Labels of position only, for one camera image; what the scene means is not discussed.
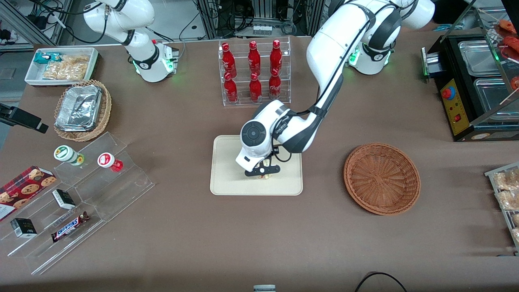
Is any steel food pan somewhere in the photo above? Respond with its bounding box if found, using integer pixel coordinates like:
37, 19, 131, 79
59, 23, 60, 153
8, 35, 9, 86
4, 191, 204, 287
474, 77, 519, 114
458, 40, 502, 77

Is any beige plastic tray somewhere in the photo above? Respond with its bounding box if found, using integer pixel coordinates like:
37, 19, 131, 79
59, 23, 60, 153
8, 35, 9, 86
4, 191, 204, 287
210, 135, 303, 196

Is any clear acrylic bottle rack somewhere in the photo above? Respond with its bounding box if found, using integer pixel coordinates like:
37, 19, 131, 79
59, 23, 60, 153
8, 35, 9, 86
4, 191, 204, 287
218, 36, 292, 107

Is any black cable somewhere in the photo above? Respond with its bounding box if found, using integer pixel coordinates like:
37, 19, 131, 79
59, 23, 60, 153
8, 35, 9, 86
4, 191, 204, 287
355, 272, 408, 292

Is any tan snack bag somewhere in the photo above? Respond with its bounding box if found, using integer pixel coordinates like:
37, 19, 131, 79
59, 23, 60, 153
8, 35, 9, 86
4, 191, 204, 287
43, 55, 90, 81

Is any red lid cup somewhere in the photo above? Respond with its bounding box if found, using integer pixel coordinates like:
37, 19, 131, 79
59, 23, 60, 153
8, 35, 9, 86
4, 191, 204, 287
97, 152, 124, 172

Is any teal snack packet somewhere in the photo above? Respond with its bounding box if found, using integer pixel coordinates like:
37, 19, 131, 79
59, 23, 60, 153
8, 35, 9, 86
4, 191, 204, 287
33, 52, 61, 64

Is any brown wicker basket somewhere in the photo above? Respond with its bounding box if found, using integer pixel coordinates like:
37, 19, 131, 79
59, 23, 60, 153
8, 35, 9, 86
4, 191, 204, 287
343, 143, 421, 216

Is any aluminium foil container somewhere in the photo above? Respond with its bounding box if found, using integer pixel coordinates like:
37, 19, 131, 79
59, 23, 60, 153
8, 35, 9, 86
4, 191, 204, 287
55, 84, 103, 132

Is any red tartan cookie box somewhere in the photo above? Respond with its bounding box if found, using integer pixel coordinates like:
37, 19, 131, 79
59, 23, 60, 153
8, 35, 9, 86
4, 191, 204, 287
0, 165, 57, 222

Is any small black box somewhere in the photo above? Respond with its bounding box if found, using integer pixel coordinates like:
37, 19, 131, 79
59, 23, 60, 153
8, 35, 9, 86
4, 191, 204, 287
10, 218, 38, 238
52, 189, 77, 210

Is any Snickers chocolate bar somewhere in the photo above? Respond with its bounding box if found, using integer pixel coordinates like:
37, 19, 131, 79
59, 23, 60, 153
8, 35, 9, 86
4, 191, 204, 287
51, 211, 90, 243

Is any white rectangular bin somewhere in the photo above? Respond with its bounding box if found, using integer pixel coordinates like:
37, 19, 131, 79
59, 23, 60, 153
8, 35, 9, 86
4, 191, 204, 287
24, 47, 100, 87

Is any black glass food warmer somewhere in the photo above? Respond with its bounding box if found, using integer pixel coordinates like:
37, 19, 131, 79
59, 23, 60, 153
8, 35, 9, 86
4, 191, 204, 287
421, 0, 519, 142

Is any green lid cup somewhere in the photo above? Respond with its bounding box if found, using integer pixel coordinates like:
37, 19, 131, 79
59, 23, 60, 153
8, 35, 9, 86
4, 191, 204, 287
54, 145, 86, 167

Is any clear acrylic stepped display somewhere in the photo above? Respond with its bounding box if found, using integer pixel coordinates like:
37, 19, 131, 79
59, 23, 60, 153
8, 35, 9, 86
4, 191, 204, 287
0, 131, 156, 275

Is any grey wire display rack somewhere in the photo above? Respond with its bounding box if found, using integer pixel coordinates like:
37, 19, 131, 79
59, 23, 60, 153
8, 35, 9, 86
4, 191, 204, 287
485, 162, 519, 250

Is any light wicker basket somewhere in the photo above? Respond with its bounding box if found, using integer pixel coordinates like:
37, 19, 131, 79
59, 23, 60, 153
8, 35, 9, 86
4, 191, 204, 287
54, 79, 112, 142

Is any red cola bottle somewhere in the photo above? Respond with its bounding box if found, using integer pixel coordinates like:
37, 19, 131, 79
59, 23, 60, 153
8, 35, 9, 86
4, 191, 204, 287
249, 72, 262, 101
223, 72, 238, 103
248, 41, 261, 67
270, 39, 283, 66
221, 43, 237, 69
268, 68, 281, 99

